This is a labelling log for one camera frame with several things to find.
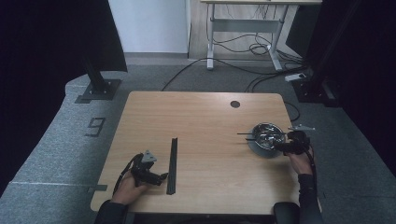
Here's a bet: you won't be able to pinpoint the black curtain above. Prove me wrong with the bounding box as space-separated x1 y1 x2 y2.
0 0 129 195
286 0 396 176

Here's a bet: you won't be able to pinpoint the white power strip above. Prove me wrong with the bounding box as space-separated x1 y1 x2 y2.
284 72 307 83

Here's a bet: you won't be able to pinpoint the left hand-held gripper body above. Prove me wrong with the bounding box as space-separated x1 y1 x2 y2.
130 149 163 188

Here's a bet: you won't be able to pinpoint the person's right hand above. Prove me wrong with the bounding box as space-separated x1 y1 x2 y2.
285 147 315 176

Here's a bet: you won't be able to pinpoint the long black floor cable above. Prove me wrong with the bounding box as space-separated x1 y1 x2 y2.
161 57 307 92

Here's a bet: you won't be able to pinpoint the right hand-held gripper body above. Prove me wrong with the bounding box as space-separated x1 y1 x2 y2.
282 124 316 156

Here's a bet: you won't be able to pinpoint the hand-held gripper cable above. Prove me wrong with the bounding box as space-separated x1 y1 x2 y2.
112 153 141 194
306 147 319 202

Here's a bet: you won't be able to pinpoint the black metal stand with base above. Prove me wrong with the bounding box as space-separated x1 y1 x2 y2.
291 0 341 108

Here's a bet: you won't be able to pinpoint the shiny metal bowl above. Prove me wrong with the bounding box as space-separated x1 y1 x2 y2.
247 121 287 159

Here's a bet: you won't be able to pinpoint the left hand-held gripper cable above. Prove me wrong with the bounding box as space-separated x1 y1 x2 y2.
112 153 141 194

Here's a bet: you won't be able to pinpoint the black left stand base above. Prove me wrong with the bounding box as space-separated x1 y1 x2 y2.
74 55 122 105

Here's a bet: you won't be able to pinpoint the right hand-held gripper cable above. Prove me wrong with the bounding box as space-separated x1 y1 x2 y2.
306 147 319 202

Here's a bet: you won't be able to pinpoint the black power strip cable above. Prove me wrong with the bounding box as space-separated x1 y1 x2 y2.
245 73 300 93

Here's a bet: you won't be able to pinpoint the white desk frame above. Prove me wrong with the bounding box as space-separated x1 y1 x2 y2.
200 0 323 72

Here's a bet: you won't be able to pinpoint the black looped cable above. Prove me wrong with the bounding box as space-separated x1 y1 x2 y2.
284 102 302 122

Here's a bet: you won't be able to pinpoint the person's left hand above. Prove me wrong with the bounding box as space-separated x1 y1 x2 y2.
110 171 149 205

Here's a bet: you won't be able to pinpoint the tangled black cables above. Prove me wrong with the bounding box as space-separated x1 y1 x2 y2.
205 4 304 63

